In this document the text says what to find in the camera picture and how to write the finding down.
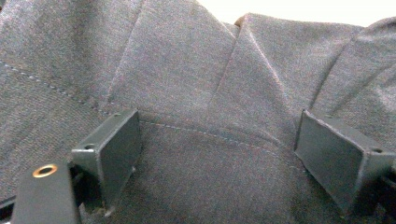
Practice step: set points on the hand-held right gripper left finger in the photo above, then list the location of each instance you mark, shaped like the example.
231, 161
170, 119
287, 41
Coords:
118, 149

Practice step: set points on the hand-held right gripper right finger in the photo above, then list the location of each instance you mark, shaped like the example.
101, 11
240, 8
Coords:
336, 155

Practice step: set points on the dark grey cloth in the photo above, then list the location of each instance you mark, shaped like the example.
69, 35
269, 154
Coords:
199, 77

